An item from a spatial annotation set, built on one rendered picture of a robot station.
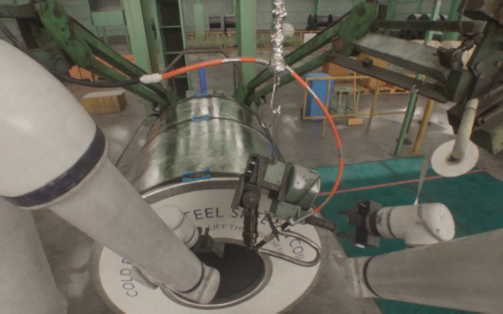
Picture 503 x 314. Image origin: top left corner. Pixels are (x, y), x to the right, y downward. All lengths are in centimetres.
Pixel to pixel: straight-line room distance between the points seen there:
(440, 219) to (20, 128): 71
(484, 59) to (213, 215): 114
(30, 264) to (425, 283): 55
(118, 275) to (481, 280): 130
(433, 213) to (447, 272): 30
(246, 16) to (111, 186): 522
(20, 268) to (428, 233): 75
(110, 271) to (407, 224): 120
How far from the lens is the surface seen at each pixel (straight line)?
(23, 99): 27
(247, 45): 546
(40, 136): 27
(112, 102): 706
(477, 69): 114
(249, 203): 83
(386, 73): 131
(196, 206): 103
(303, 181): 85
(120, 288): 147
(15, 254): 46
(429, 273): 41
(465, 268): 36
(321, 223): 96
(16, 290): 49
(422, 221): 67
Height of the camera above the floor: 189
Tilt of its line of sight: 29 degrees down
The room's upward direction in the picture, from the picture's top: 1 degrees counter-clockwise
